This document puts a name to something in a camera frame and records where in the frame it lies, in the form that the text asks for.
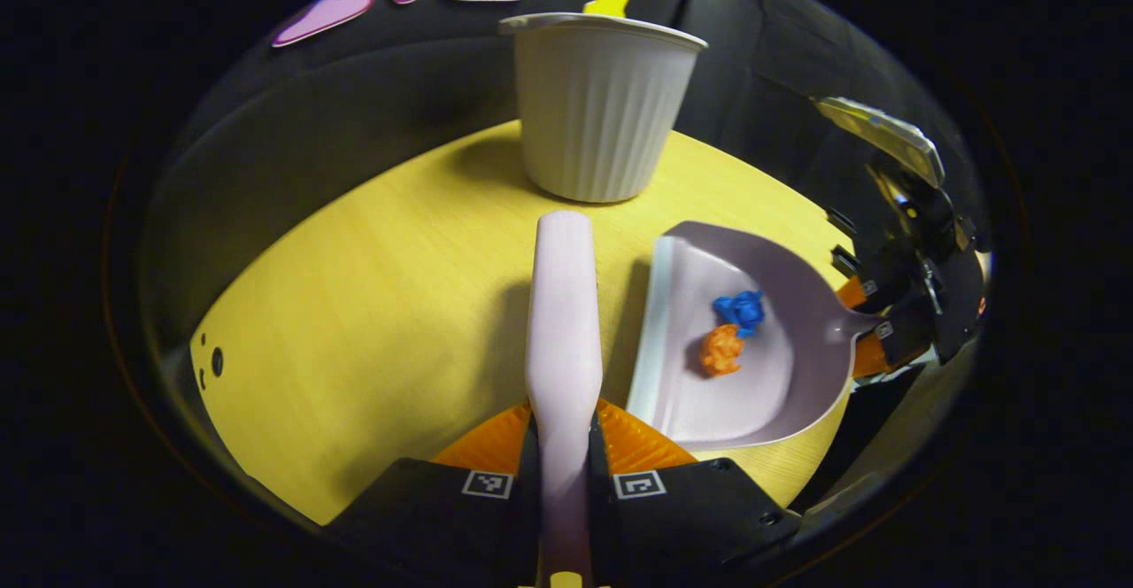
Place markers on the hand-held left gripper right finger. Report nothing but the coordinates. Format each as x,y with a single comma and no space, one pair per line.
699,508

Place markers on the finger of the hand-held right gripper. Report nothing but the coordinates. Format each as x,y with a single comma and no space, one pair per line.
857,291
872,353

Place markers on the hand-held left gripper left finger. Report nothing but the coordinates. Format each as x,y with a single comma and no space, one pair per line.
425,508

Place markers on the pale lilac dustpan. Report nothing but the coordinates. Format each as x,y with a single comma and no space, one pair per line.
761,393

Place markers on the blue paper scrap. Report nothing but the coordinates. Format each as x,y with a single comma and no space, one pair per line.
740,310

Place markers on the orange paper scrap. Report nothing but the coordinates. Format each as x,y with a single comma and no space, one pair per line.
721,351

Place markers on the small pale lilac broom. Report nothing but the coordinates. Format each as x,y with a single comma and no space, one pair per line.
564,322

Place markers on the white ribbed garbage bin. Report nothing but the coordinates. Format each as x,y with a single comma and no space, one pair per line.
593,110

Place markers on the yellow wooden desktop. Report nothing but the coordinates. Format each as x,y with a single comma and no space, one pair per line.
381,305

